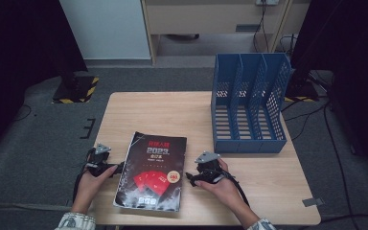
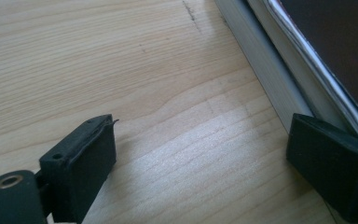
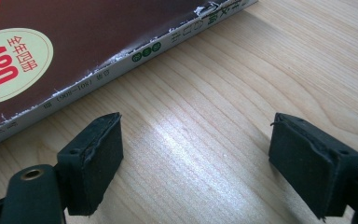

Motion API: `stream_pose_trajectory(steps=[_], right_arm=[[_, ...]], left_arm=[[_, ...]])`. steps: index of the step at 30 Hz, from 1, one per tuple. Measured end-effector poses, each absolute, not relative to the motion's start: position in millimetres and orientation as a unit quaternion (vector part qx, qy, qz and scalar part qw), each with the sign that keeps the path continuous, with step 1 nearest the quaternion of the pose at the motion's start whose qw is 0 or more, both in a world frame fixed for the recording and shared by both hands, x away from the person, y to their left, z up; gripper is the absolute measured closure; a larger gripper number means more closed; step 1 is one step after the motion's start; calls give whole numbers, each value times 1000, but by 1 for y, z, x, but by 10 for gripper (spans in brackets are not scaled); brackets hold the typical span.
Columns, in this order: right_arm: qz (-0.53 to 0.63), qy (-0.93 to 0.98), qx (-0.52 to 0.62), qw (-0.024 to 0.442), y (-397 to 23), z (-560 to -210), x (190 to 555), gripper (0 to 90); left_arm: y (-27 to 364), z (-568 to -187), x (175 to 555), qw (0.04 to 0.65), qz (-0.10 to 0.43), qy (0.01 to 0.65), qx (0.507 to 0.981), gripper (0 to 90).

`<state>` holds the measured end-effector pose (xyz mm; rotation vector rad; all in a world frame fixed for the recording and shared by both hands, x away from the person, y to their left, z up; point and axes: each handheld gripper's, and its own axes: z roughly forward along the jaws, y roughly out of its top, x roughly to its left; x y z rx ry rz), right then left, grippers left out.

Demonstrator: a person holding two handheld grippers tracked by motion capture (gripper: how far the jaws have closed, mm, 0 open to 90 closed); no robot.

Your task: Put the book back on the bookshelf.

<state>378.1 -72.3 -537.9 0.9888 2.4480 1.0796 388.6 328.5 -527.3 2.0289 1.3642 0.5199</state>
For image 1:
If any person's right hand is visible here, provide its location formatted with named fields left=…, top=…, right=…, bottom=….
left=194, top=158, right=250, bottom=214

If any light wooden desk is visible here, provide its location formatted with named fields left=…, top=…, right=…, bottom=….
left=140, top=0, right=311, bottom=66

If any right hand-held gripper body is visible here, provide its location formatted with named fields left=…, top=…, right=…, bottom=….
left=194, top=150, right=228, bottom=185

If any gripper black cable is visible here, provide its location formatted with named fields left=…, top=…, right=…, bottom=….
left=217, top=169, right=251, bottom=208
left=72, top=148, right=94, bottom=204

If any grey tape piece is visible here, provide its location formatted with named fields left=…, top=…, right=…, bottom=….
left=301, top=197, right=326, bottom=208

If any blue file rack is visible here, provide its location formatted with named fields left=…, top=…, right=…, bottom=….
left=210, top=52, right=293, bottom=154

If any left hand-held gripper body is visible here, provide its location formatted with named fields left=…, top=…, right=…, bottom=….
left=85, top=143, right=119, bottom=177

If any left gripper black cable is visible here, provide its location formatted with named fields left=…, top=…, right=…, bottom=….
left=72, top=148, right=94, bottom=204

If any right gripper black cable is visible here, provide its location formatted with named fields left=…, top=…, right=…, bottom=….
left=217, top=169, right=251, bottom=208

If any white panel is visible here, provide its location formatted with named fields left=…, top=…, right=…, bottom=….
left=58, top=0, right=151, bottom=60

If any dark object under desk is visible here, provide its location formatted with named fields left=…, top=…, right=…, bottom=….
left=165, top=33, right=201, bottom=42

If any black yellow striped stand base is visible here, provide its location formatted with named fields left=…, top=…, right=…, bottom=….
left=284, top=80, right=321, bottom=104
left=51, top=75, right=101, bottom=104

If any black curtain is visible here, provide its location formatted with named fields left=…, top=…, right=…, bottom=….
left=290, top=0, right=368, bottom=173
left=0, top=0, right=89, bottom=161

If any black book with red cards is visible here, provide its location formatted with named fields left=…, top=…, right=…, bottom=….
left=112, top=130, right=189, bottom=213

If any person's left hand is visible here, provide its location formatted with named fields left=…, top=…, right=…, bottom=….
left=71, top=164, right=119, bottom=214

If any long black floor cable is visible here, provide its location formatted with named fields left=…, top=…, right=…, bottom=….
left=322, top=102, right=355, bottom=224

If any black hanging cable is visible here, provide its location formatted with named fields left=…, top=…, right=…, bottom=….
left=252, top=3, right=271, bottom=54

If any white power strip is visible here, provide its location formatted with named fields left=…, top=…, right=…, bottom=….
left=255, top=0, right=280, bottom=7

